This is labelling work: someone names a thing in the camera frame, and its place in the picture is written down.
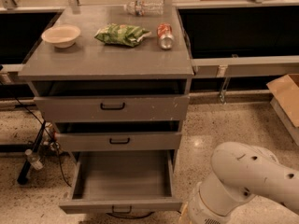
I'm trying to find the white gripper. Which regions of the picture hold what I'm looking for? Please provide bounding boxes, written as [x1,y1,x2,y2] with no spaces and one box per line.
[181,184,231,224]

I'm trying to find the grey bottom drawer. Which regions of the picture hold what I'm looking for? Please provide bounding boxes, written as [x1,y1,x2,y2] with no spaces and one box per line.
[60,150,181,214]

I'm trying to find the grey drawer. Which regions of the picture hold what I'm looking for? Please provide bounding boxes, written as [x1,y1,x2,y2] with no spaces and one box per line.
[35,95,189,122]
[60,150,181,214]
[55,132,182,151]

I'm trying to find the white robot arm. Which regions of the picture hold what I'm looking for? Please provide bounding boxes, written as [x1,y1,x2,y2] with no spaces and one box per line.
[178,142,299,224]

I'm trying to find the grey middle drawer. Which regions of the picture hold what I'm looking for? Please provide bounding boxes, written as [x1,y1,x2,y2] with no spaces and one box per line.
[55,132,182,151]

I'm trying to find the grey top drawer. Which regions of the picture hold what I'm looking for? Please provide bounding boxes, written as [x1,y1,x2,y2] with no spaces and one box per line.
[35,95,189,122]

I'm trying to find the grey drawer cabinet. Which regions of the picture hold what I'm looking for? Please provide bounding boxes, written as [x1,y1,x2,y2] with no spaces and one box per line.
[19,6,193,161]

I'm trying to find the cardboard box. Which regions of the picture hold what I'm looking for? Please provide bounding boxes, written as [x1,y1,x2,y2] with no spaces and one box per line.
[266,74,299,146]

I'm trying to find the red soda can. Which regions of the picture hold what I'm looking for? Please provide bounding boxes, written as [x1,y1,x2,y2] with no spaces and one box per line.
[157,22,174,49]

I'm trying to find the small bottle on floor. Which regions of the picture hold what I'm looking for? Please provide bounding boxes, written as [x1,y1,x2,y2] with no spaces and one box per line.
[25,149,44,170]

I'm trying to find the green chip bag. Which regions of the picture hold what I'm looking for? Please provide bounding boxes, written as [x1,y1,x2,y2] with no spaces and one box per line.
[94,23,151,48]

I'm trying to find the black stand leg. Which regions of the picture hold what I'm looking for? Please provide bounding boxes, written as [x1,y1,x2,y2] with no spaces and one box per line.
[17,122,46,185]

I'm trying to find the clear plastic water bottle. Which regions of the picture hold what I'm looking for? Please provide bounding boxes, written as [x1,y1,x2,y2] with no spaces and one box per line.
[124,0,164,17]

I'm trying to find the beige bowl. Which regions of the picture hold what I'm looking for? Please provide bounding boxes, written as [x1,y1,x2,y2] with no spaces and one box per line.
[41,24,80,49]

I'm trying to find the black floor cable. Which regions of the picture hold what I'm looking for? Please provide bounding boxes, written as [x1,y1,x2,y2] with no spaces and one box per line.
[12,95,73,188]

